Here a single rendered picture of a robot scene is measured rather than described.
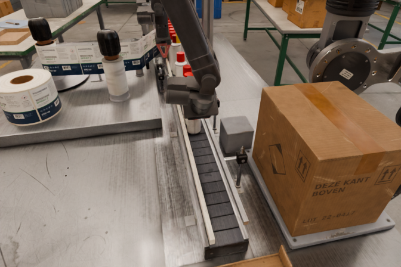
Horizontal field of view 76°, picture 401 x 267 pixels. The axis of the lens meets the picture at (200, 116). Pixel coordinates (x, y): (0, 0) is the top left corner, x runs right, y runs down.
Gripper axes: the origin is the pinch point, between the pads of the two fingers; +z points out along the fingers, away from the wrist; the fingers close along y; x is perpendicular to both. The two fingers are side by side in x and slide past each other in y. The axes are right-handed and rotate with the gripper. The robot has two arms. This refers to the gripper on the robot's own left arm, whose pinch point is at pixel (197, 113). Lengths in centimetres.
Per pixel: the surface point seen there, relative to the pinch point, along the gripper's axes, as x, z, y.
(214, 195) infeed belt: 25.8, -6.9, -0.3
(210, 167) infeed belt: 17.6, 0.2, -1.6
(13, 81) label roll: -26, 19, 66
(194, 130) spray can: 3.4, 9.5, 0.6
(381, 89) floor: -51, 178, -247
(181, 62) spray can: -26.4, 15.9, 0.9
